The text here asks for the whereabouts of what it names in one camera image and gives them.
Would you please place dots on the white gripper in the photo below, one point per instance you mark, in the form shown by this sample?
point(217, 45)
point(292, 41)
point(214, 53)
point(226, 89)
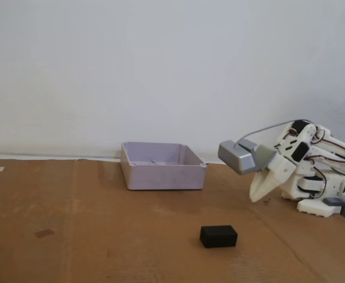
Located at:
point(278, 173)

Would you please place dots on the black rectangular block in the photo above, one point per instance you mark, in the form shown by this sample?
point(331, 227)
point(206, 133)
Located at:
point(218, 237)

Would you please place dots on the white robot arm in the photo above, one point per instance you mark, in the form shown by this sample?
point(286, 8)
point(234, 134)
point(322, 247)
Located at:
point(334, 148)

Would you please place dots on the lilac plastic box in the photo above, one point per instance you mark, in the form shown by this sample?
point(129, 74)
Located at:
point(163, 177)

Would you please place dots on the grey table clamp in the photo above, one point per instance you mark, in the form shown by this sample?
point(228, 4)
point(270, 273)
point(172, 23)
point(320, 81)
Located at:
point(335, 202)

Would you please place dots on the brown cardboard sheet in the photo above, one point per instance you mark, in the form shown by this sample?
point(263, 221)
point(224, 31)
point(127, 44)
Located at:
point(101, 236)

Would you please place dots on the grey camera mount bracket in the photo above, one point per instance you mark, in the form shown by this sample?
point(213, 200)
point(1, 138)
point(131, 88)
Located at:
point(265, 156)

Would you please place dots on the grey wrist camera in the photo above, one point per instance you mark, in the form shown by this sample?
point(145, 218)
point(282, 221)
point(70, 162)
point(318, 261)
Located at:
point(235, 159)

